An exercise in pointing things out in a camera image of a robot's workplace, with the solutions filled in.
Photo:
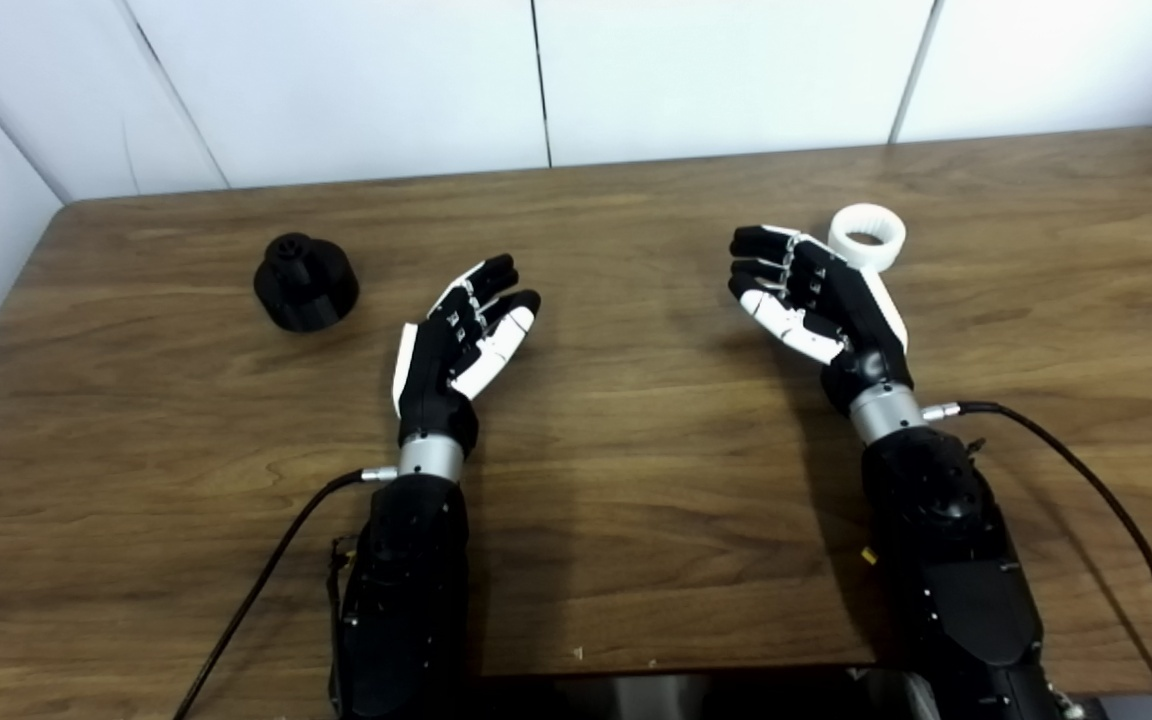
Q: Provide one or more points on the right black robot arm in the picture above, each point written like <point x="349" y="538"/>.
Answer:
<point x="946" y="560"/>

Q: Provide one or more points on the round black plastic part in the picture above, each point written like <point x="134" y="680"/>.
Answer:
<point x="311" y="295"/>

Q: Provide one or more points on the glossy black robot torso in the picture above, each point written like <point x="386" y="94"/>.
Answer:
<point x="636" y="700"/>

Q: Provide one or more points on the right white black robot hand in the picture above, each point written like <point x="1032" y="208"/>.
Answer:
<point x="851" y="310"/>

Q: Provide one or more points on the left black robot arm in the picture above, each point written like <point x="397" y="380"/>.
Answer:
<point x="406" y="580"/>

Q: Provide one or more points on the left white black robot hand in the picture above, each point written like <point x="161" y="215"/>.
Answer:
<point x="436" y="370"/>

